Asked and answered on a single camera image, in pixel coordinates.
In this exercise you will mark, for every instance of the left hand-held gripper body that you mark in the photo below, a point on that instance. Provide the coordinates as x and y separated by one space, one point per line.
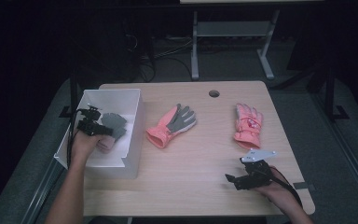
88 123

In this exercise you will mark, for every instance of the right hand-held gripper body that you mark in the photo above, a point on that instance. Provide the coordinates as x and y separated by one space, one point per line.
259 174

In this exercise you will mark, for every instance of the grey knit glove pink cuff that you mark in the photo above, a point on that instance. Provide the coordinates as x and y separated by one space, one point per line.
115 122

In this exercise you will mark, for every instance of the white box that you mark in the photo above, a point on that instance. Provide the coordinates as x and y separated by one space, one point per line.
127 149

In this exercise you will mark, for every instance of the person's right hand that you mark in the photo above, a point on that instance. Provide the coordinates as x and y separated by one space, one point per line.
275 191

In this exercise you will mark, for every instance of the person's left hand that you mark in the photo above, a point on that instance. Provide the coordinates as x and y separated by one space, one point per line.
85 146

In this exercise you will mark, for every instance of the black floor stand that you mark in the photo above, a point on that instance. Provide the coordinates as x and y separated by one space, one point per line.
73 90
331 93

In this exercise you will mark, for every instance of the pink ski glove printed back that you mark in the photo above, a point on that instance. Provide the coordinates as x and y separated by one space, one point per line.
248 126

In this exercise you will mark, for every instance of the black tape strip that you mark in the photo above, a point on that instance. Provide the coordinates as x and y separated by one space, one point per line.
304 186

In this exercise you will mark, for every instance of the pink ski glove grey palm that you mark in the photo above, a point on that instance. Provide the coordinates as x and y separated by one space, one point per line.
167 126

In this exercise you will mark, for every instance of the grey metal stand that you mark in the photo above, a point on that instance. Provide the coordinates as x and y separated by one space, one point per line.
233 29

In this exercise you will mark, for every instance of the aluminium floor rail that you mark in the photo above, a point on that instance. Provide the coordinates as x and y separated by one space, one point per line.
348 146
40 193

